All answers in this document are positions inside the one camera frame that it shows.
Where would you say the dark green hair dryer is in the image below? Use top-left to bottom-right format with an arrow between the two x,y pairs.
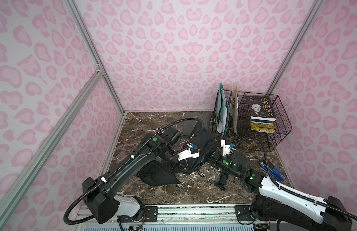
217,171 -> 229,191

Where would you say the black pouch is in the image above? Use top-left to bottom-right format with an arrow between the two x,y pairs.
137,160 -> 180,187
175,124 -> 217,175

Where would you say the grey hair dryer pouch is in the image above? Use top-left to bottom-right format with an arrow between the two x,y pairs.
182,112 -> 211,136

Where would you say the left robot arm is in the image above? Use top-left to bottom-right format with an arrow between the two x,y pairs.
63,118 -> 188,225

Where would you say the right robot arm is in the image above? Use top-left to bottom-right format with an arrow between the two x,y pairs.
207,137 -> 357,231

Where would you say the green file folder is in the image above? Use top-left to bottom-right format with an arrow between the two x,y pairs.
215,83 -> 230,138

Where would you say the beige file folder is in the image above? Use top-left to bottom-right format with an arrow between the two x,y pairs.
230,85 -> 239,136

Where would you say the yellow striped book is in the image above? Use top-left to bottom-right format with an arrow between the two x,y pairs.
250,119 -> 276,133

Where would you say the black portrait book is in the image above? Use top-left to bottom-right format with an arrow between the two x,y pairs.
248,96 -> 276,122

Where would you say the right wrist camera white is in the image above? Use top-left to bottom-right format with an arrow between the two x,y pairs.
221,140 -> 235,158

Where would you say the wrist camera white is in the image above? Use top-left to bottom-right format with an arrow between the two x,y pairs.
178,143 -> 200,161
221,140 -> 235,158

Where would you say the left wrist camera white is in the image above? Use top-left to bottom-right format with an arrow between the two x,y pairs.
178,143 -> 200,161

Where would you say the black wire file rack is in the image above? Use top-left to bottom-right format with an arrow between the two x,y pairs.
212,91 -> 292,152

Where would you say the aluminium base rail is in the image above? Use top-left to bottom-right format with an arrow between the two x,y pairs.
72,204 -> 277,231

